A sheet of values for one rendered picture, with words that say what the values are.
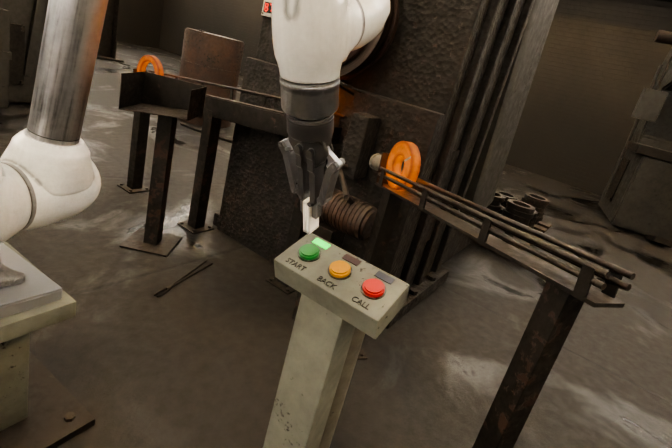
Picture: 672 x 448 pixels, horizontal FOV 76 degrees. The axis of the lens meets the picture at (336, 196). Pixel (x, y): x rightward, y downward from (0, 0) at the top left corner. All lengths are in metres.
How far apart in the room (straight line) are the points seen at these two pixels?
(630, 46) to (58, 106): 7.16
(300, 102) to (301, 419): 0.63
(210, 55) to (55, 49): 3.43
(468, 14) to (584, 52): 5.99
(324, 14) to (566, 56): 7.06
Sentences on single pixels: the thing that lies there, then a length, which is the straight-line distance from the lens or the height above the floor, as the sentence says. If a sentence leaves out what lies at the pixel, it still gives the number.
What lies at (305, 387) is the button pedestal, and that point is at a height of 0.35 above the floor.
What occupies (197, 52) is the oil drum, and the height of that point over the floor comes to 0.69.
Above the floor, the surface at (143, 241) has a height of 0.01.
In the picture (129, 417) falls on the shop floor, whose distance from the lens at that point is 1.33.
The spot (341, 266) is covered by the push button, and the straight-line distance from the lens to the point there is 0.81.
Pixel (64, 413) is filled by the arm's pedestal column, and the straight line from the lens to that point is 1.33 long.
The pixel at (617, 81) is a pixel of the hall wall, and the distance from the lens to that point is 7.48.
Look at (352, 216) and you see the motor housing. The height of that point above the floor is 0.49.
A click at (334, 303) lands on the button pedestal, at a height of 0.56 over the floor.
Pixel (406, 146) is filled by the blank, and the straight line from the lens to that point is 1.32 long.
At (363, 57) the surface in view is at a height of 0.99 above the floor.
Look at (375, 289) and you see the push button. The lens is 0.77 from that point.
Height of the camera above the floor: 0.97
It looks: 18 degrees down
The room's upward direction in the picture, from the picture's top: 15 degrees clockwise
